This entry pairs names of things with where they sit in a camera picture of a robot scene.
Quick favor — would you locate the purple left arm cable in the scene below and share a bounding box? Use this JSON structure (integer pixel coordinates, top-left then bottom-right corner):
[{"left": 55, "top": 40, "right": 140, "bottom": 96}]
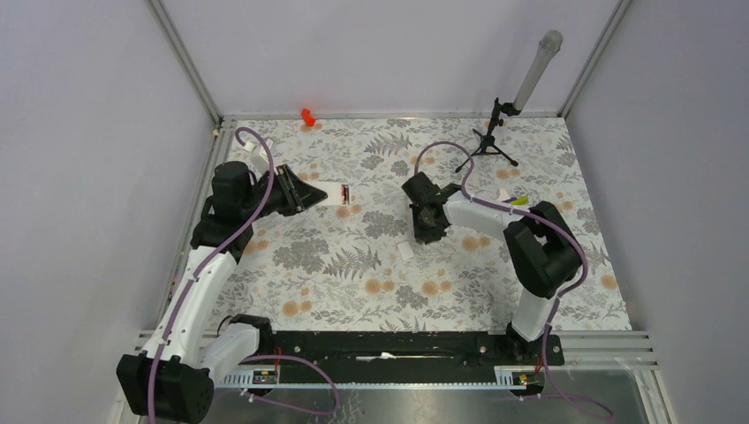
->
[{"left": 146, "top": 126, "right": 342, "bottom": 424}]

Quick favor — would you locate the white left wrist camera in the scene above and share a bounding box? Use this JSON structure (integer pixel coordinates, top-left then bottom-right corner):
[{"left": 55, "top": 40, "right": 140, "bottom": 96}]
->
[{"left": 244, "top": 142, "right": 270, "bottom": 173}]

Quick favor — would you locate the small red plastic block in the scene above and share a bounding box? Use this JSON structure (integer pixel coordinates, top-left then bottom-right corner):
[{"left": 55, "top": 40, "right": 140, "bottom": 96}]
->
[{"left": 300, "top": 108, "right": 316, "bottom": 127}]

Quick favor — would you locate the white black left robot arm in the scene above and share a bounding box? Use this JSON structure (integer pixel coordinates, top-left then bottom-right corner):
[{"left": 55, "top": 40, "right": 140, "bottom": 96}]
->
[{"left": 116, "top": 161, "right": 329, "bottom": 423}]

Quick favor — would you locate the floral patterned table mat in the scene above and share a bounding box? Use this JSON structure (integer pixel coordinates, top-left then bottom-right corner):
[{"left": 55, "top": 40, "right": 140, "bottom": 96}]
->
[{"left": 209, "top": 117, "right": 631, "bottom": 331}]

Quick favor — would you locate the grey metal pole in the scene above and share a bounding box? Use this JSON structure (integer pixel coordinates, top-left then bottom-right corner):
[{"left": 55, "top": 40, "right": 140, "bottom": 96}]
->
[{"left": 511, "top": 30, "right": 564, "bottom": 114}]

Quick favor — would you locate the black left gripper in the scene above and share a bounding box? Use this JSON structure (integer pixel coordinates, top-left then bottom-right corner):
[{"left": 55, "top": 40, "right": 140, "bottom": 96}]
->
[{"left": 242, "top": 163, "right": 327, "bottom": 222}]

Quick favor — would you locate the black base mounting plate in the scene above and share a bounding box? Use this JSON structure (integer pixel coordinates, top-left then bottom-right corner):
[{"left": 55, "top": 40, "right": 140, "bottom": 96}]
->
[{"left": 243, "top": 330, "right": 565, "bottom": 380}]

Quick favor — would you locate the white battery cover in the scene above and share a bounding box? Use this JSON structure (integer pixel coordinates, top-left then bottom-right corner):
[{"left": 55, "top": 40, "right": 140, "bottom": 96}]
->
[{"left": 397, "top": 241, "right": 414, "bottom": 261}]

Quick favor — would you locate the black mini tripod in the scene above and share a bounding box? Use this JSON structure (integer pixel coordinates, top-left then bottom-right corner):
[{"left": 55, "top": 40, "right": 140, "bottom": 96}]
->
[{"left": 470, "top": 97, "right": 520, "bottom": 167}]

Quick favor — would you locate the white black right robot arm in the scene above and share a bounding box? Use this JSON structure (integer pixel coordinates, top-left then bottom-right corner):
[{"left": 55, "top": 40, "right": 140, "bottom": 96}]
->
[{"left": 402, "top": 172, "right": 588, "bottom": 364}]

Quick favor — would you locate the white slotted cable duct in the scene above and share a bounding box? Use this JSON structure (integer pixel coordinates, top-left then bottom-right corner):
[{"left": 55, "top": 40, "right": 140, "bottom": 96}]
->
[{"left": 216, "top": 366, "right": 546, "bottom": 390}]

